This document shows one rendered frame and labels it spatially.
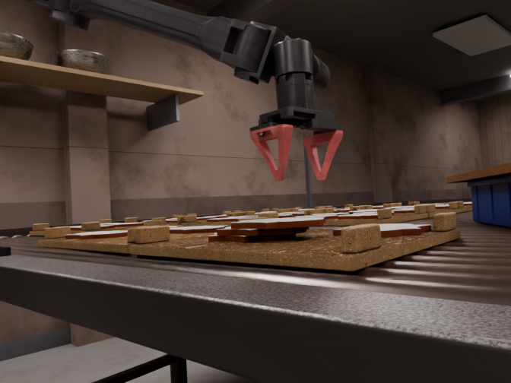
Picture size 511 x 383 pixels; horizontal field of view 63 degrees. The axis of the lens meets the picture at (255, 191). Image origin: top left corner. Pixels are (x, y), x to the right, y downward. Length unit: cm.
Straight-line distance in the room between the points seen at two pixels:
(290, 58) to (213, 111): 376
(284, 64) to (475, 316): 44
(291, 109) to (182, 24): 25
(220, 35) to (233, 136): 382
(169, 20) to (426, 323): 60
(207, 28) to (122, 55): 332
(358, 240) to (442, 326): 18
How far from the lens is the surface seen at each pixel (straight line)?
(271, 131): 57
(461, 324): 28
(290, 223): 58
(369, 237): 46
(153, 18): 75
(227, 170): 437
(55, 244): 101
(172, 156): 401
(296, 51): 63
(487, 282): 40
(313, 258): 45
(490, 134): 1059
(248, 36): 67
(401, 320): 28
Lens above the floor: 99
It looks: 2 degrees up
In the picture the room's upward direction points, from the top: 3 degrees counter-clockwise
